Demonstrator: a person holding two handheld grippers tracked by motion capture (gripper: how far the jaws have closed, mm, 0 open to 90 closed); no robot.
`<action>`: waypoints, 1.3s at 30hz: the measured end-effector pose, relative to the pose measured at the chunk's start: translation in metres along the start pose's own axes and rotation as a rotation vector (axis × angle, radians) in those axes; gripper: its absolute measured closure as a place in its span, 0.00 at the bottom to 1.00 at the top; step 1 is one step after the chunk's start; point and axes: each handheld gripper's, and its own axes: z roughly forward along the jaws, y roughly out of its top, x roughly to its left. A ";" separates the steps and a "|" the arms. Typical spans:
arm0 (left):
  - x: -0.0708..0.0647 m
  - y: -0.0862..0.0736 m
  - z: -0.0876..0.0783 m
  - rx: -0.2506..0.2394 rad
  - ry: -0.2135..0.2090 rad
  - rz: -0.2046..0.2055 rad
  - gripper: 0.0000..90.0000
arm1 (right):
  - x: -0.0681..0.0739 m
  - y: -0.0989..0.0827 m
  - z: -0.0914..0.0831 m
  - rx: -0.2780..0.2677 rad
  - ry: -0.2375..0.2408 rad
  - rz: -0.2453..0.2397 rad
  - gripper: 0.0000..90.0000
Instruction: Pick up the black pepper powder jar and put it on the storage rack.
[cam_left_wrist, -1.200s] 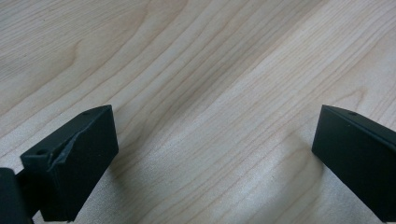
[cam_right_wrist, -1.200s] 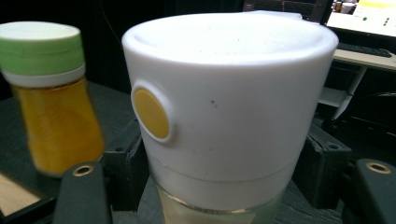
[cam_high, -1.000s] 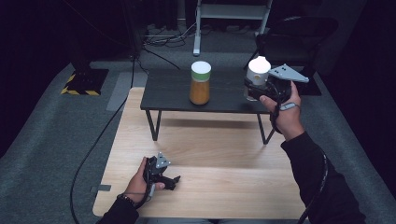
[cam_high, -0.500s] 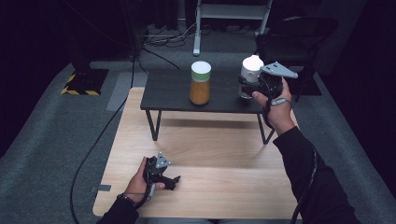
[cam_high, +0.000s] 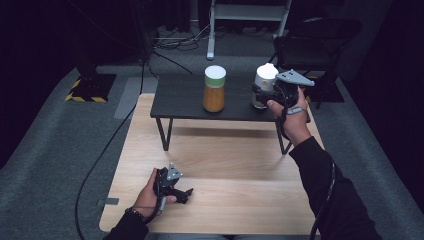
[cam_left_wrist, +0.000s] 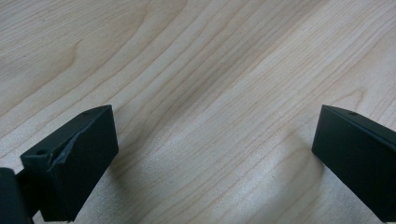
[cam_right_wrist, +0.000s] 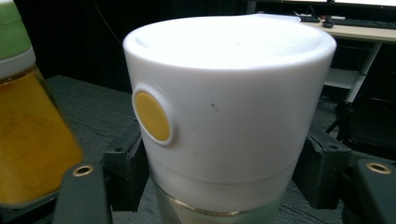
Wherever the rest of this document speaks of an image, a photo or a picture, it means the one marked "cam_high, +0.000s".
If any dark bead bracelet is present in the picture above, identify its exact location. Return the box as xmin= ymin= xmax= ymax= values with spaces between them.
xmin=124 ymin=206 xmax=147 ymax=222

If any black shelf with metal legs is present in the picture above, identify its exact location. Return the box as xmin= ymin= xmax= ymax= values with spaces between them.
xmin=149 ymin=73 xmax=312 ymax=156

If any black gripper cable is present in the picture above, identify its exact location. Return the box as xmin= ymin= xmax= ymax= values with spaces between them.
xmin=142 ymin=195 xmax=167 ymax=225
xmin=279 ymin=99 xmax=337 ymax=240

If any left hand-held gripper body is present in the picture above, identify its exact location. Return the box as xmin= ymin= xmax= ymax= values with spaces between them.
xmin=153 ymin=162 xmax=184 ymax=198

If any grey tape strip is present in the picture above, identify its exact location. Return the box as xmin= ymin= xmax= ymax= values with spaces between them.
xmin=96 ymin=197 xmax=120 ymax=207

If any orange jar with white lid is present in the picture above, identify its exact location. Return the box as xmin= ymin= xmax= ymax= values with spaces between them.
xmin=202 ymin=64 xmax=228 ymax=114

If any person's right hand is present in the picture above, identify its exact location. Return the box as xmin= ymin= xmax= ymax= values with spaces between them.
xmin=266 ymin=87 xmax=313 ymax=147

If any bundle of floor cables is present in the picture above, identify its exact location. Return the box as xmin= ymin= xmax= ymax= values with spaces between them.
xmin=153 ymin=23 xmax=212 ymax=52

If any long black floor cable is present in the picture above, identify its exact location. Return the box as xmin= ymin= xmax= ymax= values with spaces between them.
xmin=74 ymin=49 xmax=149 ymax=240

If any person's left hand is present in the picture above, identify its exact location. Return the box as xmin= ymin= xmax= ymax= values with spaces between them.
xmin=132 ymin=167 xmax=178 ymax=220

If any white metal desk frame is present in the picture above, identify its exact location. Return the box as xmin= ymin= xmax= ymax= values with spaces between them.
xmin=206 ymin=0 xmax=293 ymax=61

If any black folding chair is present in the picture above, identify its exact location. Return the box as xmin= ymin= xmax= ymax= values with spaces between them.
xmin=260 ymin=17 xmax=363 ymax=79

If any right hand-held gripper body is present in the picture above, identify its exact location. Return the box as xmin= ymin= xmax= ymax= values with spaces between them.
xmin=273 ymin=69 xmax=316 ymax=108

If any black stand base striped tape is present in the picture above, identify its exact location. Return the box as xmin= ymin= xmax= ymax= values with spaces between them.
xmin=298 ymin=75 xmax=345 ymax=110
xmin=65 ymin=73 xmax=117 ymax=104

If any grey floor mat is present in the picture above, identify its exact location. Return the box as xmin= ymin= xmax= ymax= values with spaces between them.
xmin=113 ymin=76 xmax=160 ymax=121

